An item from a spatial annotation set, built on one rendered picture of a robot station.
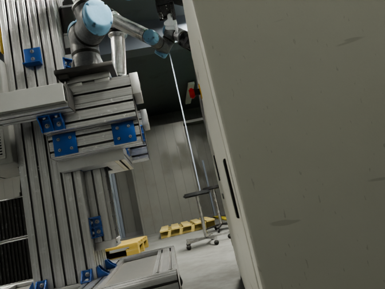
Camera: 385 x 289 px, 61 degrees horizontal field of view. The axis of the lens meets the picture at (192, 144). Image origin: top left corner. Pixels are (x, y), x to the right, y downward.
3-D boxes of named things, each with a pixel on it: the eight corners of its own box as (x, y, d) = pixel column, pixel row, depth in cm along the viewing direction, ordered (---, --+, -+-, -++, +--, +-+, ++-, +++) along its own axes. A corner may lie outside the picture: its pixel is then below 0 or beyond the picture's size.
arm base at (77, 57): (65, 72, 127) (62, 49, 129) (76, 86, 142) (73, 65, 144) (104, 65, 129) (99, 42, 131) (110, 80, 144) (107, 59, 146)
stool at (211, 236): (229, 235, 363) (217, 187, 373) (236, 240, 313) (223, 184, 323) (186, 245, 360) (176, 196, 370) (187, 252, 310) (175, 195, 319)
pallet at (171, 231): (162, 233, 636) (161, 226, 638) (209, 222, 643) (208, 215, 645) (157, 240, 502) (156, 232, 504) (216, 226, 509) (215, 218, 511)
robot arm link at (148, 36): (95, -3, 189) (158, 27, 170) (107, 7, 199) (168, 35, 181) (86, 16, 190) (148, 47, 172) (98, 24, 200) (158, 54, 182)
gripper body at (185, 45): (196, 54, 179) (182, 47, 186) (204, 40, 178) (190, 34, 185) (188, 47, 173) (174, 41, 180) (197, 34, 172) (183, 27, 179)
